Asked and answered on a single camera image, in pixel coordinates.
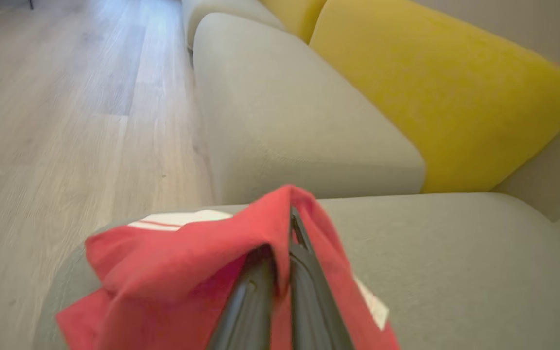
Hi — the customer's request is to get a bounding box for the large yellow sofa back cushion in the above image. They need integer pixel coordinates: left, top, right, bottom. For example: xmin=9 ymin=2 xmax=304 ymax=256
xmin=309 ymin=0 xmax=560 ymax=194

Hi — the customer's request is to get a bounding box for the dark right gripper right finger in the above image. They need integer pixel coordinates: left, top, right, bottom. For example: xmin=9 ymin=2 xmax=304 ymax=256
xmin=289 ymin=208 xmax=355 ymax=350

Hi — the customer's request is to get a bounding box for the red and white garment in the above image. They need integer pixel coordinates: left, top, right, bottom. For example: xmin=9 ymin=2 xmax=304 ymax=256
xmin=56 ymin=184 xmax=401 ymax=350

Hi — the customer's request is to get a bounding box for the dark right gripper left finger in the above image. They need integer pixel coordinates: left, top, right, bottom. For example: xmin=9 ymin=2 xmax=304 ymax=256
xmin=206 ymin=245 xmax=278 ymax=350

